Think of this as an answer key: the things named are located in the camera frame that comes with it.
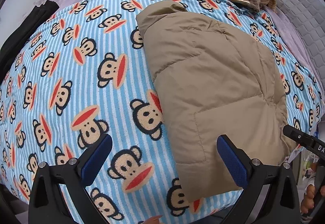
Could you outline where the person left hand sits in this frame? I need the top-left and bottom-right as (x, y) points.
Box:
(138, 215), (162, 224)

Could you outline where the blue striped monkey blanket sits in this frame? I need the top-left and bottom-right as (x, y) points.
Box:
(1, 0), (324, 223)

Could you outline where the grey quilted headboard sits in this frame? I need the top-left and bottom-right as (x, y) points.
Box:
(278, 0), (324, 83)

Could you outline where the person right hand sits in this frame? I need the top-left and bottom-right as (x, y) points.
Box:
(300, 184), (316, 214)

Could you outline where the black folded garment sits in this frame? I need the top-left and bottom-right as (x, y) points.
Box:
(0, 0), (59, 82)

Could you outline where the beige puffer jacket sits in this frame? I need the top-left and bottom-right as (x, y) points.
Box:
(136, 0), (296, 202)

